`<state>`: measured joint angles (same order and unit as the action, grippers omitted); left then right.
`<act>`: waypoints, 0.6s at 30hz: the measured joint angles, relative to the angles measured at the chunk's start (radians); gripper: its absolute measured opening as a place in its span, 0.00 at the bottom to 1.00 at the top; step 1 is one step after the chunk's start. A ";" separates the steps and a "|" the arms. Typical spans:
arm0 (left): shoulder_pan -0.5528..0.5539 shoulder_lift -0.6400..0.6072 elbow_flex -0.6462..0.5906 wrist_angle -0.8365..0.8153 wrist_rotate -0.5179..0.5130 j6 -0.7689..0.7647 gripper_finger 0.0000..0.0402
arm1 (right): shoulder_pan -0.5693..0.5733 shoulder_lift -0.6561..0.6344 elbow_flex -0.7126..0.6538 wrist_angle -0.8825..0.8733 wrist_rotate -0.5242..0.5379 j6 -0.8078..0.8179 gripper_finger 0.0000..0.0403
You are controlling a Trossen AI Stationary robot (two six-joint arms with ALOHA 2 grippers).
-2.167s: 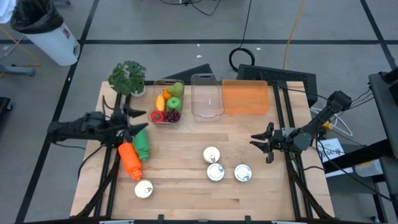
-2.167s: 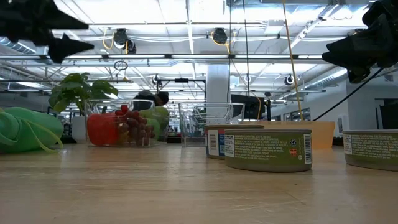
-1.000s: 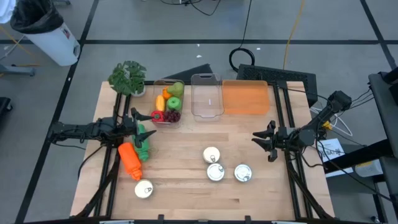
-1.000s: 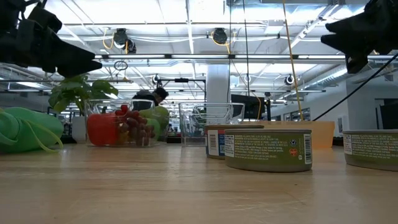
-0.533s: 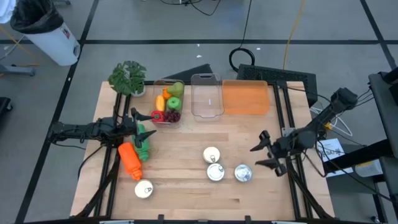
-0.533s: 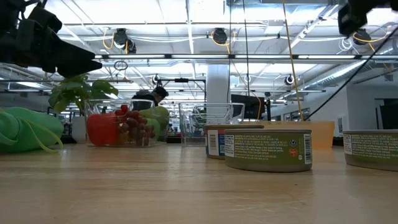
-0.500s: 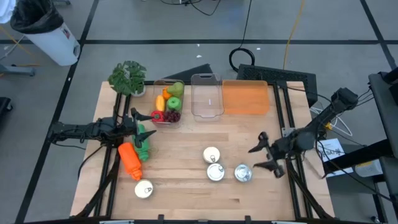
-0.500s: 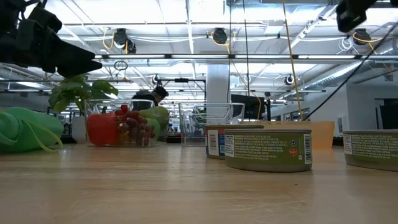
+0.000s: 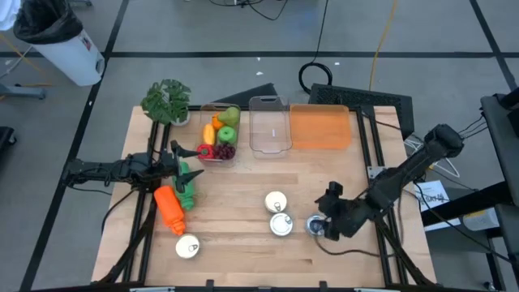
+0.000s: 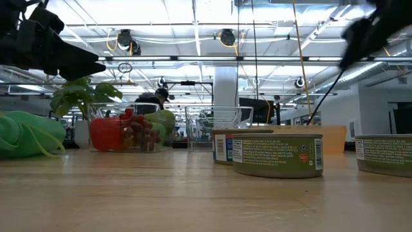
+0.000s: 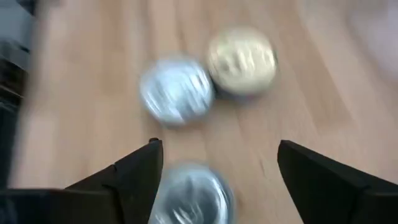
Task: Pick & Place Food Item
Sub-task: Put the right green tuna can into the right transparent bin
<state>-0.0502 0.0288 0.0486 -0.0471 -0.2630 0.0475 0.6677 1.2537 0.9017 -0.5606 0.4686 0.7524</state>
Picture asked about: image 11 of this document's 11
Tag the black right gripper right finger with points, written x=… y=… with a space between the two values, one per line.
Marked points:
x=335 y=199

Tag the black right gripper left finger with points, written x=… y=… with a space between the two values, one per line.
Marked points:
x=136 y=180

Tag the green label tin can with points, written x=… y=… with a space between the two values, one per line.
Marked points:
x=196 y=196
x=177 y=90

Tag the blue label tin can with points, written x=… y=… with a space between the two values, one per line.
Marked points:
x=242 y=59

